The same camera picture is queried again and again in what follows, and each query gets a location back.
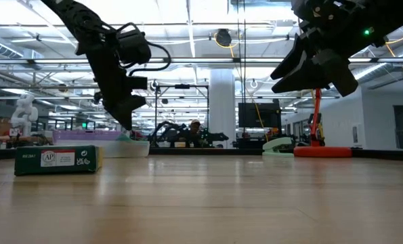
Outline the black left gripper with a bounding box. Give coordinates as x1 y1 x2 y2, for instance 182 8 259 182
85 40 148 131

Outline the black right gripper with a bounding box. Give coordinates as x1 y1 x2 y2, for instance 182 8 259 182
270 0 388 98

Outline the green crayon box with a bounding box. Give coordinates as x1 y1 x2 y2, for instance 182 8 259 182
14 144 104 177

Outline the person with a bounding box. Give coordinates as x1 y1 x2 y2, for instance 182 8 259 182
187 119 204 148

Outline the black monitor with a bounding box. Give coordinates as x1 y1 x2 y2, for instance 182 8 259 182
238 102 282 129

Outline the red desk lamp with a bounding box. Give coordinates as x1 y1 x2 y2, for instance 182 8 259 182
293 88 353 159

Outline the mint green stapler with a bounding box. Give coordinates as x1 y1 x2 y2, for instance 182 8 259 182
261 136 295 158

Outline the black ceiling device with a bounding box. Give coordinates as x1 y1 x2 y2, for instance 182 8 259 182
215 28 233 47

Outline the white building column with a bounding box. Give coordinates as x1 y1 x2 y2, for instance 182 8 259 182
209 68 236 135

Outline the black background frame rig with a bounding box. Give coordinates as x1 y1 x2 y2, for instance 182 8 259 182
154 83 210 131

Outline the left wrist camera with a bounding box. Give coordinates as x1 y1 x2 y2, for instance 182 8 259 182
115 22 152 68

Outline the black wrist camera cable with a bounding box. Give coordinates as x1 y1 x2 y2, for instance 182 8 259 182
119 22 173 77

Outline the yellow hanging cable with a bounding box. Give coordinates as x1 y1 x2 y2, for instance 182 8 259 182
228 43 267 143

